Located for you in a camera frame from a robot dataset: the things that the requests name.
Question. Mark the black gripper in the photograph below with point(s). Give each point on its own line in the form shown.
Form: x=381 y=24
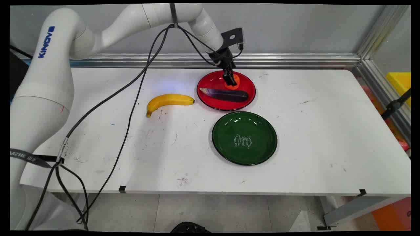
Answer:
x=222 y=55

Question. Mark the dark purple eggplant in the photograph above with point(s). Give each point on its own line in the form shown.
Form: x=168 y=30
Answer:
x=226 y=95

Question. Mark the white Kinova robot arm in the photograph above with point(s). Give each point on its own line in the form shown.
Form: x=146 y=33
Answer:
x=42 y=82

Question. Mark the red round plate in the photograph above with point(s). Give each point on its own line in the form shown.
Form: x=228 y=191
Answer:
x=213 y=98

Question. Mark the green round plate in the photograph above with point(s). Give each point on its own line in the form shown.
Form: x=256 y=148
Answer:
x=244 y=137

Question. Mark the yellow banana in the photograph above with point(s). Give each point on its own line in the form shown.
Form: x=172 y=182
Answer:
x=167 y=100

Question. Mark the small black table clip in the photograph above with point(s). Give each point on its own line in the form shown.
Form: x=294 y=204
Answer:
x=363 y=192
x=122 y=189

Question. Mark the black round floor object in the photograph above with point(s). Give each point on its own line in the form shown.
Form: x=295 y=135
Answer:
x=189 y=227

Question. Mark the yellow box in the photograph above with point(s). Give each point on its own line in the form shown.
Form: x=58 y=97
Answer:
x=400 y=83

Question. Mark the grey table leg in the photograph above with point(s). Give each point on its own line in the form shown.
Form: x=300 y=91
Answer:
x=354 y=211

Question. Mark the black monitor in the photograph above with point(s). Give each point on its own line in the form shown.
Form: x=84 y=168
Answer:
x=17 y=73

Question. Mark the orange box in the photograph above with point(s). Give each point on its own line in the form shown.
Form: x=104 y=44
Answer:
x=393 y=214

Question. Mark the horizontal aluminium frame rail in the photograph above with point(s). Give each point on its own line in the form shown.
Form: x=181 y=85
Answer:
x=262 y=60

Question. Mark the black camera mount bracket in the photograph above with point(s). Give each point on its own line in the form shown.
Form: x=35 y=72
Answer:
x=233 y=36

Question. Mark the aluminium frame side rail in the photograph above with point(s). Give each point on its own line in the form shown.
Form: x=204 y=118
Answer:
x=384 y=95

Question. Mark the aluminium frame corner post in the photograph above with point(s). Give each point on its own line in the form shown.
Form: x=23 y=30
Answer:
x=382 y=31

